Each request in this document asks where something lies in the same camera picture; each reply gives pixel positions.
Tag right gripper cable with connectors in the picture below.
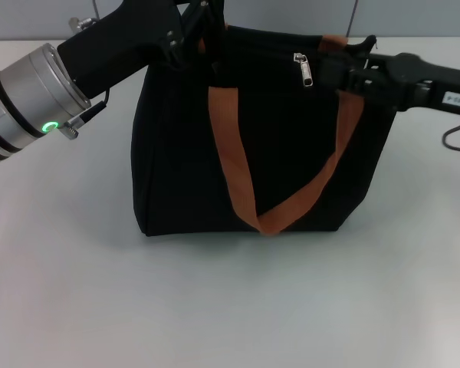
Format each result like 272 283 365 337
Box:
442 112 460 158

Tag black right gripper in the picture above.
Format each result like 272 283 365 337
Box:
317 51 460 117

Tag silver zipper pull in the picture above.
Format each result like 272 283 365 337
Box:
293 52 316 89

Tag gripper cable with connectors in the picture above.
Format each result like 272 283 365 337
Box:
442 112 460 158
63 17 109 141

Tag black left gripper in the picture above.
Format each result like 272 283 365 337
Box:
56 0 228 99

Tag left gripper cable with connectors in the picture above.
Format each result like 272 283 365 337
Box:
63 17 109 141

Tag black food bag orange handles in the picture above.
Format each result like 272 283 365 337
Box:
131 23 398 237

